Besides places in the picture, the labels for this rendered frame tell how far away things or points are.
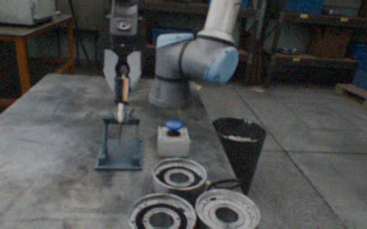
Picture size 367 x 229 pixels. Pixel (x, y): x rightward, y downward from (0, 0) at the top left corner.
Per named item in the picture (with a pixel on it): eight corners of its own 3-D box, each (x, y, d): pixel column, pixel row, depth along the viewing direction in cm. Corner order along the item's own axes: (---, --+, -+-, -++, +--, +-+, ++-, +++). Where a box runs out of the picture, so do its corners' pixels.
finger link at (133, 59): (144, 85, 69) (140, 44, 66) (143, 93, 64) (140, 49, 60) (130, 86, 69) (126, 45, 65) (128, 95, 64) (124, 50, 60)
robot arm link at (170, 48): (169, 67, 110) (172, 29, 104) (201, 75, 103) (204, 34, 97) (147, 72, 100) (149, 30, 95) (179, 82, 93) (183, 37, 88)
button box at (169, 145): (188, 157, 71) (189, 139, 69) (158, 157, 70) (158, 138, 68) (185, 141, 78) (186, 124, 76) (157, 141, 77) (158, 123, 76)
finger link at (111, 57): (118, 85, 69) (122, 44, 65) (115, 94, 63) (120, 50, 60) (103, 83, 68) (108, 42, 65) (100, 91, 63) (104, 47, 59)
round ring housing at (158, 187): (149, 206, 54) (150, 187, 53) (152, 172, 64) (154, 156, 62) (207, 208, 55) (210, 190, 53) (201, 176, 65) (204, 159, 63)
